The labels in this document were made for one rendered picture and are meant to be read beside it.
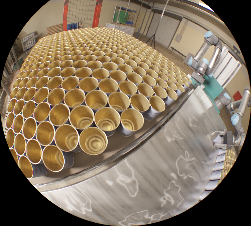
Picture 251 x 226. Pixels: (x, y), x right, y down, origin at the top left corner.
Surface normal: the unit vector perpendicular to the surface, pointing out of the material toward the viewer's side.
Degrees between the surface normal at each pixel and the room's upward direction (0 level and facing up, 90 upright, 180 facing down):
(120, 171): 0
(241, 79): 90
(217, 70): 90
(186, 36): 90
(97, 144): 2
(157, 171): 0
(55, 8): 90
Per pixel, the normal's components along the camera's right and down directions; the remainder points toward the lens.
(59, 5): 0.56, 0.73
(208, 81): -0.79, 0.36
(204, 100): -0.92, 0.13
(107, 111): 0.09, 0.82
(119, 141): 0.24, -0.57
